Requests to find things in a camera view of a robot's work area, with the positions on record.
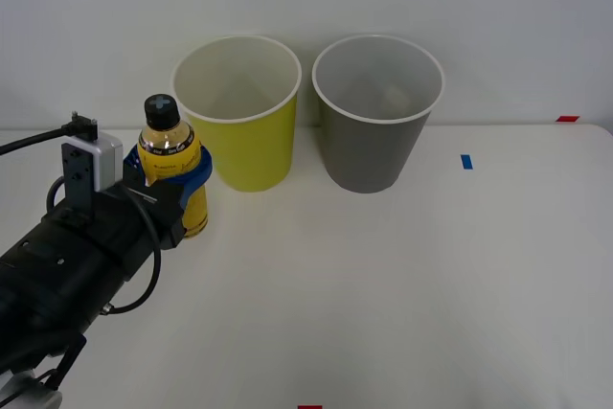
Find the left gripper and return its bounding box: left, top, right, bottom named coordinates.
left=40, top=144, right=215, bottom=284

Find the yellow bottle with black cap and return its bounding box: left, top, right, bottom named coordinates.
left=137, top=94, right=210, bottom=240

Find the yellow-green plastic waste bin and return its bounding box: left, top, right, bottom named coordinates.
left=170, top=34, right=304, bottom=193

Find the grey plastic waste bin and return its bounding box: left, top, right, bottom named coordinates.
left=310, top=34, right=445, bottom=194

